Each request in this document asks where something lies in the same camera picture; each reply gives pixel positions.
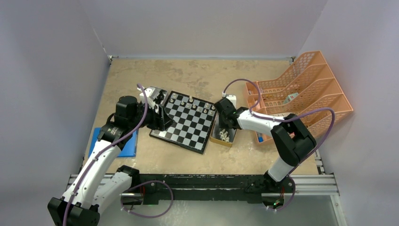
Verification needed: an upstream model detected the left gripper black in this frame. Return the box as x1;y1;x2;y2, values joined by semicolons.
129;100;174;131

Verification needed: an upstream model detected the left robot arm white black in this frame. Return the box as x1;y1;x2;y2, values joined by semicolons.
48;93;173;226

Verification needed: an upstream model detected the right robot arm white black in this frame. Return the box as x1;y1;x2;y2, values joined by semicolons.
213;97;317;192

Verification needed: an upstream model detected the gold metal tin tray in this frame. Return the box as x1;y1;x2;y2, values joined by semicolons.
209;120;236;148

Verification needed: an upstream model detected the silver pink tin tray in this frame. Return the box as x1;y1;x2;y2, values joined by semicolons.
145;87;168;107

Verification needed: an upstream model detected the black white chessboard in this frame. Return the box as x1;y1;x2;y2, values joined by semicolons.
149;91;216;154

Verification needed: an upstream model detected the blue notebook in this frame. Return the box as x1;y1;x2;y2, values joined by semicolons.
88;127;138;158

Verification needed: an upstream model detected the small box in organizer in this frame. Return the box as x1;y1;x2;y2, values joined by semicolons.
283;92;299;104

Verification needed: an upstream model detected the orange plastic file organizer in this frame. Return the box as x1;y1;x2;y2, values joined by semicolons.
243;50;354;145

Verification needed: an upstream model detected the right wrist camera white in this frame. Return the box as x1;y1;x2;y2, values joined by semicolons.
224;94;237;108

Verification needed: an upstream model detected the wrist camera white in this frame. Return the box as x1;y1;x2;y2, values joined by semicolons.
139;87;162;109
224;94;237;108

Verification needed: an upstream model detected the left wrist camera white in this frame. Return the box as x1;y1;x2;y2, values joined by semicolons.
139;87;162;109

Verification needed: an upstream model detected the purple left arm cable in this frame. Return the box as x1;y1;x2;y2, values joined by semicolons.
62;83;149;226

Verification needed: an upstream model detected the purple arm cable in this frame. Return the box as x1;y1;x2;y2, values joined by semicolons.
62;83;149;226
223;78;336;175

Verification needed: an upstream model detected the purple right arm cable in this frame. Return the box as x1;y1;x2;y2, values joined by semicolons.
223;78;336;175

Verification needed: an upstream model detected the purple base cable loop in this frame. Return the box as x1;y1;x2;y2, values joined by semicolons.
120;180;174;218

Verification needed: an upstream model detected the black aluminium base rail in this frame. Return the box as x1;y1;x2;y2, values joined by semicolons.
64;173;340;207

